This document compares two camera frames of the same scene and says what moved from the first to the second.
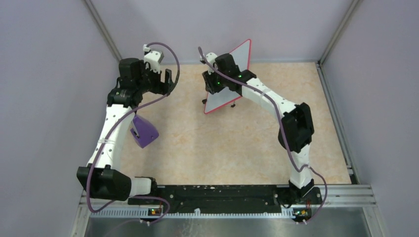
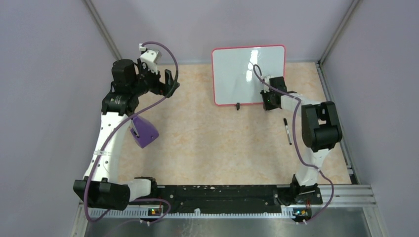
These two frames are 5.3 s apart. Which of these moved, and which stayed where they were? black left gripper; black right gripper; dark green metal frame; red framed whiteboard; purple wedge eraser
Moved: black right gripper; red framed whiteboard
Stayed: dark green metal frame; black left gripper; purple wedge eraser
